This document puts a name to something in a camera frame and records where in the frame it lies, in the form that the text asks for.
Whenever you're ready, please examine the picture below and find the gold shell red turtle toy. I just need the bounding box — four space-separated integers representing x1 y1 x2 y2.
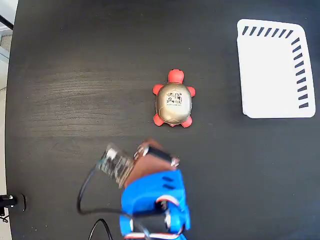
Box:
152 69 197 128

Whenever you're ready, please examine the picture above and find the white plastic tray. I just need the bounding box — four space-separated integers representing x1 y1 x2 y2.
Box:
236 18 317 119

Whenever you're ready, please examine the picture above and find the black table clamp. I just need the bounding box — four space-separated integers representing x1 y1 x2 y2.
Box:
0 193 27 217

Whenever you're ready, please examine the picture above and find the black metal bar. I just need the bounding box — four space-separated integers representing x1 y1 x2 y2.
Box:
0 14 15 30

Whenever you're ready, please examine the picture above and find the bare camera circuit board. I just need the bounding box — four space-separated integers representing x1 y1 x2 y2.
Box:
96 143 135 189

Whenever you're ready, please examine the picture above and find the black camera cable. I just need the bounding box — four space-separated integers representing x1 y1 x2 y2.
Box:
76 166 151 240

